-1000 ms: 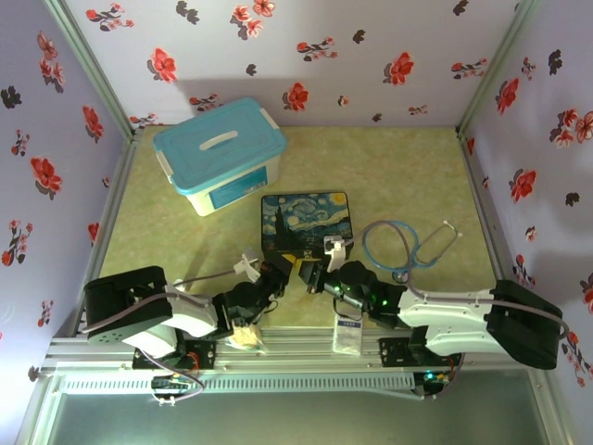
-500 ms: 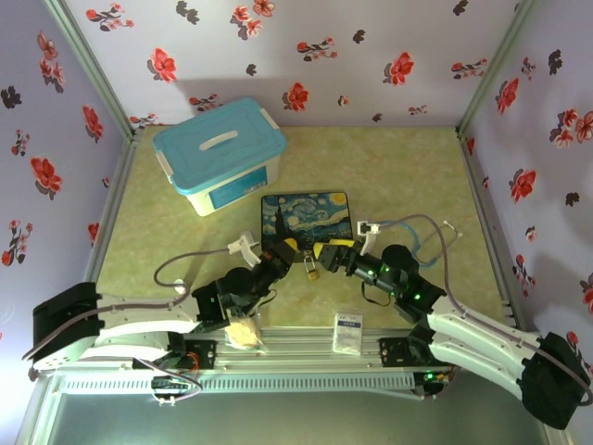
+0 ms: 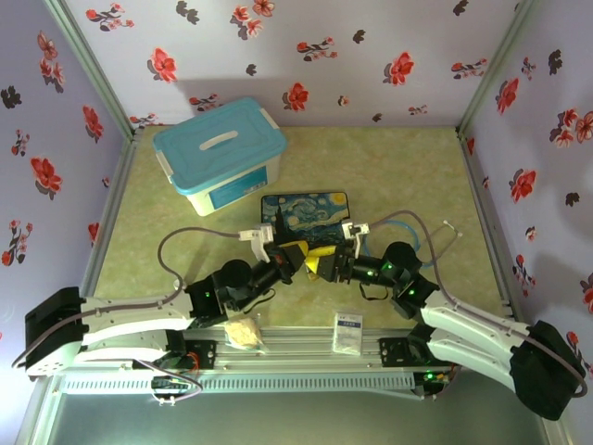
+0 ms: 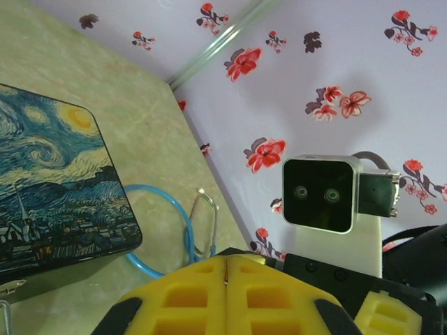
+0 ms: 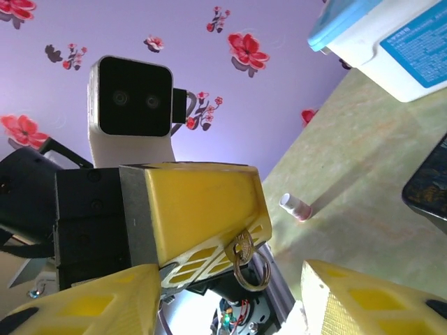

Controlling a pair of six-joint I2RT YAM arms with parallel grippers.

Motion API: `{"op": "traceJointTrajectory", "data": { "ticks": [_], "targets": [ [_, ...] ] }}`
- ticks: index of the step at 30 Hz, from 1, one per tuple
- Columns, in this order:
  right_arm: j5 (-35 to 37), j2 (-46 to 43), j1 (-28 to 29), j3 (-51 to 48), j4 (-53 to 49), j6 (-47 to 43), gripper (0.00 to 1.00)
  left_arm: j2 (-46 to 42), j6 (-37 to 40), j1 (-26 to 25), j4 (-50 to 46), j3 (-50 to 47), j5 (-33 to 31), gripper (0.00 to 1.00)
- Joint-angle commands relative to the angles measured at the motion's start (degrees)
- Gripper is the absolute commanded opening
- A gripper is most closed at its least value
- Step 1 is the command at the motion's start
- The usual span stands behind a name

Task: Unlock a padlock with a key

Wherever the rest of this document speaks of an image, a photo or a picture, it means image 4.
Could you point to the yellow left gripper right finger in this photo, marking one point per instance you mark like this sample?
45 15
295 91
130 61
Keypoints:
304 296

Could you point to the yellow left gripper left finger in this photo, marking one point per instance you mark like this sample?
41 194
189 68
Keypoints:
153 296

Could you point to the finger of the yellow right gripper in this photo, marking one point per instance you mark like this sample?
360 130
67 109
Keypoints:
255 259
387 307

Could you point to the blue stethoscope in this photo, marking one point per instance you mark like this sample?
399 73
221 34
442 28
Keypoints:
153 187

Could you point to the starry night print box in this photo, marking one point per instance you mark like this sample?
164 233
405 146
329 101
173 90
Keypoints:
52 174

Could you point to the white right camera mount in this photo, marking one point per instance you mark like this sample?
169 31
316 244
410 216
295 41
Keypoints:
349 251

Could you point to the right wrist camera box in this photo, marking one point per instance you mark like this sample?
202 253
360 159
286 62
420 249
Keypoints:
314 195

